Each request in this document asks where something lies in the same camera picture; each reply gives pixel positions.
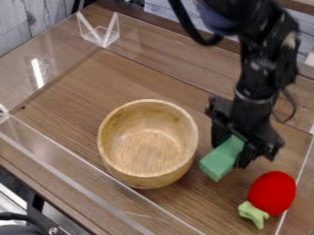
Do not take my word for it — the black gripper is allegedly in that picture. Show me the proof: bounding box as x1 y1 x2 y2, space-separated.
204 92 285 169

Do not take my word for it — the green rectangular block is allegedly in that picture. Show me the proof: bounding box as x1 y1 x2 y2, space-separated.
199 135 244 182

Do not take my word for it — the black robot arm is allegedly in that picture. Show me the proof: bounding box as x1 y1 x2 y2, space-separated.
168 0 300 168

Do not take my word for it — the brown wooden bowl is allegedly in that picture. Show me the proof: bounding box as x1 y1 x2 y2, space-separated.
97 99 199 189

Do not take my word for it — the red toy radish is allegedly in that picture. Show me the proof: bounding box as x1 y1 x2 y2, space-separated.
237 171 296 229

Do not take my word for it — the clear acrylic front wall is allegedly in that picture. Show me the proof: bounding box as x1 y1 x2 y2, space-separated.
0 105 204 235

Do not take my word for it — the clear acrylic corner bracket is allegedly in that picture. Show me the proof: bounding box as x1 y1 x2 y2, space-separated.
76 12 120 49

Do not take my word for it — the black metal table frame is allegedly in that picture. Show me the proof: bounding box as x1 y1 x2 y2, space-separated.
0 171 70 235

